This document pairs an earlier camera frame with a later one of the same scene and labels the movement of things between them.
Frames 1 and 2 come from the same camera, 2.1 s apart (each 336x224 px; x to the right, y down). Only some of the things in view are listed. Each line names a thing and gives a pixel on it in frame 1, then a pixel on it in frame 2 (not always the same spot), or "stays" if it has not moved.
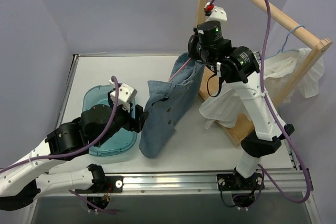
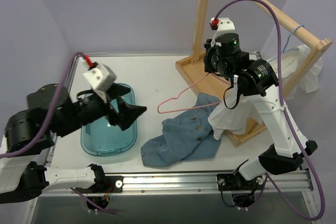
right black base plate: (236, 182) stays
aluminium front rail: (284, 182) stays
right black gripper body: (193, 46) -> (209, 59)
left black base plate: (106, 184) stays
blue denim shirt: (166, 100) -> (190, 136)
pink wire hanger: (174, 75) -> (182, 93)
